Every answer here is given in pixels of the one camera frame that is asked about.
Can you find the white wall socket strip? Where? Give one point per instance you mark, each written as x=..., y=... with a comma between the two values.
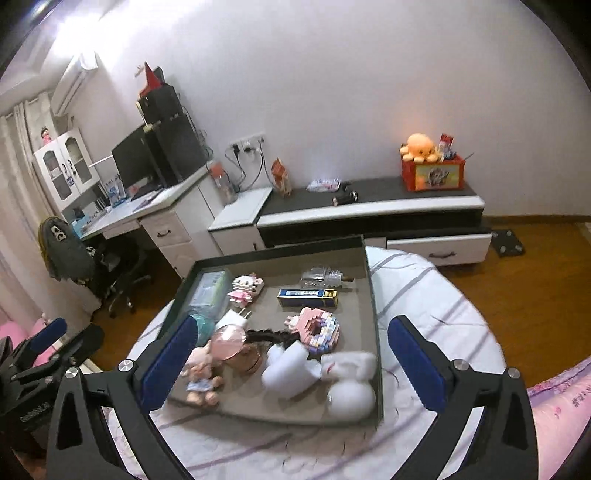
x=254, y=140

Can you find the black box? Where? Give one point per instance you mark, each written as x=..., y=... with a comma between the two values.
x=159, y=104

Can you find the white hutch cupboard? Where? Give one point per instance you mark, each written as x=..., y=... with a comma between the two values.
x=64, y=170

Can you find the white folded cloth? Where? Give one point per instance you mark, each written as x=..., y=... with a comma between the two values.
x=351, y=367

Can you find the red storage box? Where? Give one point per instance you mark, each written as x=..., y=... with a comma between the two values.
x=434, y=175

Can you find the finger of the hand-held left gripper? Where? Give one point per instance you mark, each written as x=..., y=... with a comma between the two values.
x=46, y=334
x=83, y=344

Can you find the blue yellow long box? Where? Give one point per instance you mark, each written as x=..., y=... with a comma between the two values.
x=304, y=297

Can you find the dark grey jacket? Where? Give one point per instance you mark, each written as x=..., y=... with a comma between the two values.
x=64, y=249

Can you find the pink round compact mirror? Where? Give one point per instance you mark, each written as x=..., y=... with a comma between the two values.
x=228, y=341

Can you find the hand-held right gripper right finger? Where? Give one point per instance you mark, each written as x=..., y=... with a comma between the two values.
x=415, y=364

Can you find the small doll figure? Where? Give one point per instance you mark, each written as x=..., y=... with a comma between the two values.
x=46, y=136

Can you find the plush doll blue dress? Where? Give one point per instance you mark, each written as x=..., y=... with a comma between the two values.
x=201, y=369

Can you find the white air conditioner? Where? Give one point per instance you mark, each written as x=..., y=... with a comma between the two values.
x=69, y=87

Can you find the dark green shallow tray box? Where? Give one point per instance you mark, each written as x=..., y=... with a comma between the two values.
x=265, y=314

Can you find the white charger plug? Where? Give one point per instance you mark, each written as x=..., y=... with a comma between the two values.
x=231, y=319

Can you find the light curtain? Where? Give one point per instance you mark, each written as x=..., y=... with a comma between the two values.
x=18, y=207

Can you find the white cabinet drawer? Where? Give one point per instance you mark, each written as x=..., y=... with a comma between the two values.
x=438, y=249

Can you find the clear bottle red lid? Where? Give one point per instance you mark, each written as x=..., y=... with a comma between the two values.
x=224, y=184

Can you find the white plush ball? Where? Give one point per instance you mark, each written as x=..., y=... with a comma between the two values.
x=351, y=399

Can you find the black dumbbell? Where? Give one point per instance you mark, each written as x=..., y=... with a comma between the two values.
x=345, y=199

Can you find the clear plastic bottle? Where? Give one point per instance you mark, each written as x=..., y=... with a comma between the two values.
x=318, y=277

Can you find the black computer tower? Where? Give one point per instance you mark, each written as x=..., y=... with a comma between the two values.
x=178, y=143

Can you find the black computer monitor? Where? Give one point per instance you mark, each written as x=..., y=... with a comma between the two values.
x=134, y=159

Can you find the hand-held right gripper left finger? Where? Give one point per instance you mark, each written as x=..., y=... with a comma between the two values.
x=171, y=360

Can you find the pink floral quilt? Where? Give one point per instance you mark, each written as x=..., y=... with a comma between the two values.
x=563, y=415

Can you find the teal clear plastic packet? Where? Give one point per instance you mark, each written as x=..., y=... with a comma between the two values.
x=207, y=290

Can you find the orange octopus plush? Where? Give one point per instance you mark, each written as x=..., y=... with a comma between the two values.
x=418, y=146

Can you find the red white packet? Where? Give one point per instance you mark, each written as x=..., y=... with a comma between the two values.
x=447, y=145

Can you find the black braided hair piece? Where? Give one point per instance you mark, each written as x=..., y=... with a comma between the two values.
x=272, y=337

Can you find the white low side cabinet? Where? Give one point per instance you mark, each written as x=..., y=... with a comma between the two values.
x=235, y=235

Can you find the white desk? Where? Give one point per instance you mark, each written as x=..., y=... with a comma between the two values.
x=184, y=230

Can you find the pink blanket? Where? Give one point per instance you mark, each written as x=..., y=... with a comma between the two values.
x=14, y=334

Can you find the pink brick donut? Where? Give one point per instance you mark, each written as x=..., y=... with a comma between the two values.
x=300, y=321

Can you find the pink white brick cat figure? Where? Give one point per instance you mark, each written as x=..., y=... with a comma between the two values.
x=244, y=286

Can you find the orange snack bag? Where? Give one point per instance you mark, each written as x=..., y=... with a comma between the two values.
x=281, y=177

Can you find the black office chair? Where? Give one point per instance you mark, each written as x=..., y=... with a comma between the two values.
x=120, y=272

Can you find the black white TV cabinet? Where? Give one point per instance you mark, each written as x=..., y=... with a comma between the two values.
x=369, y=203

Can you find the red paper item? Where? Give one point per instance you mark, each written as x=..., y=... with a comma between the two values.
x=152, y=78

